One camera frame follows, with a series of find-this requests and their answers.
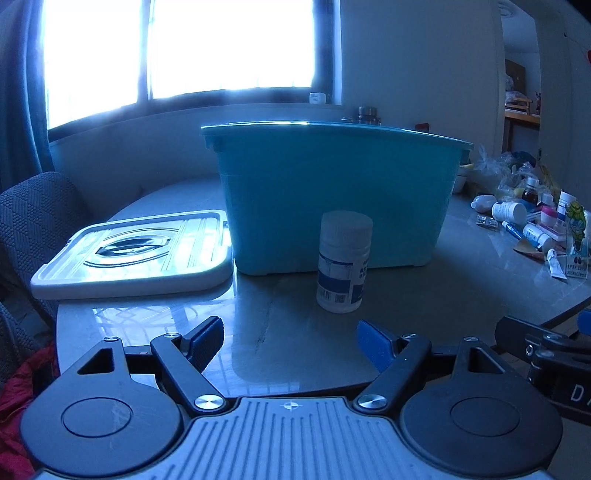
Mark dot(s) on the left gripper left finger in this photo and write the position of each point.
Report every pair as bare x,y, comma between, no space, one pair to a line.
180,364

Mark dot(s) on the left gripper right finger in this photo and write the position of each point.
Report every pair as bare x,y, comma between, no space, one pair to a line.
400,361

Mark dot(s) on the white plastic bin lid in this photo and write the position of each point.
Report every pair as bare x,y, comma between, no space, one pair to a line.
152,255

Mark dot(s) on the white medicine bottle blue label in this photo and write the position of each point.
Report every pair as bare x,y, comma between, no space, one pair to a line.
343,260

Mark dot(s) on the blue white ointment tube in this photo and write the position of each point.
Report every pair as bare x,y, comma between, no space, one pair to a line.
532,235

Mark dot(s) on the white tube green cartoon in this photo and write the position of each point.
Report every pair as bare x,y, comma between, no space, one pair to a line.
571,215

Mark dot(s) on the white pill bottle lying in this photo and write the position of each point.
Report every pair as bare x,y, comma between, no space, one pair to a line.
510,212

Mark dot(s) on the silver pill blister pack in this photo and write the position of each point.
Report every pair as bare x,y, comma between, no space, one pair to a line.
487,222

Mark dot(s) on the red puffy jacket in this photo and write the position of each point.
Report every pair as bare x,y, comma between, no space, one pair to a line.
25,385

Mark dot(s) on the small brown glass bottle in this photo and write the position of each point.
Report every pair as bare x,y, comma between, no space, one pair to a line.
530,194

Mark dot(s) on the clear plastic bag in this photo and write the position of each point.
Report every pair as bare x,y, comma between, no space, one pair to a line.
498,176

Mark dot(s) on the teal plastic storage bin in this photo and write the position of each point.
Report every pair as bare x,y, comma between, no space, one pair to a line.
279,177

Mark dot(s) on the grey fabric chair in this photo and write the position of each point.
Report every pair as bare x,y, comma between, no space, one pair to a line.
38,217

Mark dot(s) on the stainless steel thermos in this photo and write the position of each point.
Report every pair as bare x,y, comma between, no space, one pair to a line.
366,115

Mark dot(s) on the blue window curtain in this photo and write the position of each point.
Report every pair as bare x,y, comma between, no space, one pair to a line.
24,132

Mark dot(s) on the white charger on windowsill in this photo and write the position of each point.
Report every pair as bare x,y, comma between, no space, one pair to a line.
317,98

